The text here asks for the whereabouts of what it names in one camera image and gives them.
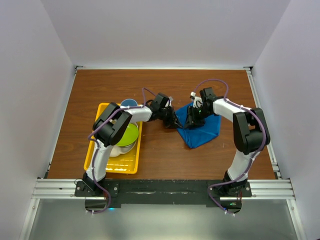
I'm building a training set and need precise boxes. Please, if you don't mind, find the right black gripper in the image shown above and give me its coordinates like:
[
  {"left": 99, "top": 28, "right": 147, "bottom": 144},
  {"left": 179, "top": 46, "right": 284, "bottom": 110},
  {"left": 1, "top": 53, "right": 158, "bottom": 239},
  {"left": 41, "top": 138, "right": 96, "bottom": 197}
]
[{"left": 183, "top": 105, "right": 213, "bottom": 130}]

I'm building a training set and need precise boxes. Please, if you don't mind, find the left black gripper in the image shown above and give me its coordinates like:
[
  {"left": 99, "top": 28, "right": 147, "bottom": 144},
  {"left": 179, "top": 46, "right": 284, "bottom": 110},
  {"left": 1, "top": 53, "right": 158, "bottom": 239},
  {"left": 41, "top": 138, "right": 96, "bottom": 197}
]
[{"left": 157, "top": 106, "right": 182, "bottom": 129}]

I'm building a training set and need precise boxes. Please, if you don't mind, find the blue cloth napkin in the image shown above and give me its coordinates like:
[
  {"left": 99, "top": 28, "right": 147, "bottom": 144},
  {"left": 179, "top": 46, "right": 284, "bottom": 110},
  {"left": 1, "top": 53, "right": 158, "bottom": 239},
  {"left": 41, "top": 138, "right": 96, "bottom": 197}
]
[{"left": 177, "top": 115, "right": 222, "bottom": 149}]

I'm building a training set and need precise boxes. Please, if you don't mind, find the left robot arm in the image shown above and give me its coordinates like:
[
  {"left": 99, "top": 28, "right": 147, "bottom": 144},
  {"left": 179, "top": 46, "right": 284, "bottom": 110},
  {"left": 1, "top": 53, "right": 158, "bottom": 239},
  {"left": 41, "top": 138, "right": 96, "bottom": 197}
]
[{"left": 82, "top": 92, "right": 183, "bottom": 196}]

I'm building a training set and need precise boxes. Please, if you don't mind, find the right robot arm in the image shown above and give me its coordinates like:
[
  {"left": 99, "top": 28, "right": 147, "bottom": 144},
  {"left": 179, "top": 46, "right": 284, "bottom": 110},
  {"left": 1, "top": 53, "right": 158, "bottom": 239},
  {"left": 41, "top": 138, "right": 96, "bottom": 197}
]
[{"left": 184, "top": 87, "right": 270, "bottom": 197}]

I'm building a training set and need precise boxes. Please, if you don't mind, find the green plastic plate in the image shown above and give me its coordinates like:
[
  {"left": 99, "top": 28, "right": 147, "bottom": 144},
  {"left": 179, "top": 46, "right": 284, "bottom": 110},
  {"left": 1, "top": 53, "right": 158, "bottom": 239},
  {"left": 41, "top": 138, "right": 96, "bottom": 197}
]
[{"left": 116, "top": 123, "right": 139, "bottom": 147}]

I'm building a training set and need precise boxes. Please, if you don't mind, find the blue plastic cup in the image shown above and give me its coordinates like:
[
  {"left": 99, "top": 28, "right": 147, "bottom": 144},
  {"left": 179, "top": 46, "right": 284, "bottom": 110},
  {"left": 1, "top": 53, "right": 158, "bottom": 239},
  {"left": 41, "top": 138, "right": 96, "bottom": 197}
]
[{"left": 120, "top": 98, "right": 138, "bottom": 107}]

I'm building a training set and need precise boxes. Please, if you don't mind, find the grey metal bowl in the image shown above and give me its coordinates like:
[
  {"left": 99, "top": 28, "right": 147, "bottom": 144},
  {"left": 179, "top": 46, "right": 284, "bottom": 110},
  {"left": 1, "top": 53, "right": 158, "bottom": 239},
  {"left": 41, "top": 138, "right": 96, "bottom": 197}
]
[{"left": 117, "top": 140, "right": 137, "bottom": 155}]

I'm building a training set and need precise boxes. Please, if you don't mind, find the beige flower-shaped plate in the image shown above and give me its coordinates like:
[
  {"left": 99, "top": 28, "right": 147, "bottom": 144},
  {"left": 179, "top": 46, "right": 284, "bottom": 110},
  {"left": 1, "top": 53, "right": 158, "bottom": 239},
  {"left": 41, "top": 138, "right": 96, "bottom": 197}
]
[{"left": 110, "top": 145, "right": 122, "bottom": 158}]

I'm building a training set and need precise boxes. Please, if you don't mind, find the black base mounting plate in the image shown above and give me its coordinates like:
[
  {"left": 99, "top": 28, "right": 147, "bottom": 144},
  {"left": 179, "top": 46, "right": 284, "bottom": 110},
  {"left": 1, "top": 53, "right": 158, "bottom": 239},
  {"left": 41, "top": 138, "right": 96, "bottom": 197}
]
[{"left": 74, "top": 179, "right": 252, "bottom": 213}]

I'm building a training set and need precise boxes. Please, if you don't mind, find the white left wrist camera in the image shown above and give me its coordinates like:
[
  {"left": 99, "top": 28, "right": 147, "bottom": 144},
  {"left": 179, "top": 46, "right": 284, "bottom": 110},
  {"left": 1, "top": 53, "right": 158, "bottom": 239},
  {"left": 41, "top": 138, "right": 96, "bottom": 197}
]
[{"left": 168, "top": 96, "right": 174, "bottom": 106}]

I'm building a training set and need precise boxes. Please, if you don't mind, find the aluminium frame rail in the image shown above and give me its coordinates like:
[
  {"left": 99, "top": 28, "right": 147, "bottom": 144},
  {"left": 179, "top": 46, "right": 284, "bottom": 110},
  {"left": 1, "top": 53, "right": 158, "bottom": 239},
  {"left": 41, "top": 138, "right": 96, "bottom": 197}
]
[{"left": 18, "top": 65, "right": 308, "bottom": 240}]

